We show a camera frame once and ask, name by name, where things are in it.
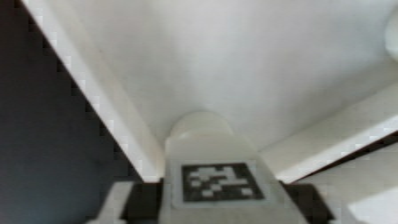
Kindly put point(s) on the white leg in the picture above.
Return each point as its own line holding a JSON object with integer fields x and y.
{"x": 220, "y": 188}

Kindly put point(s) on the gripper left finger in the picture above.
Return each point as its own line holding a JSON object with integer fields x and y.
{"x": 131, "y": 204}

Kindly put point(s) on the white U-shaped obstacle fence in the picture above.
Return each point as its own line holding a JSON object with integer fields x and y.
{"x": 357, "y": 186}

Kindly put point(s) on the white square tabletop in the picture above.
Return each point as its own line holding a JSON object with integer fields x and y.
{"x": 275, "y": 61}

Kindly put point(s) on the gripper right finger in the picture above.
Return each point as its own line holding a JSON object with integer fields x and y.
{"x": 309, "y": 203}

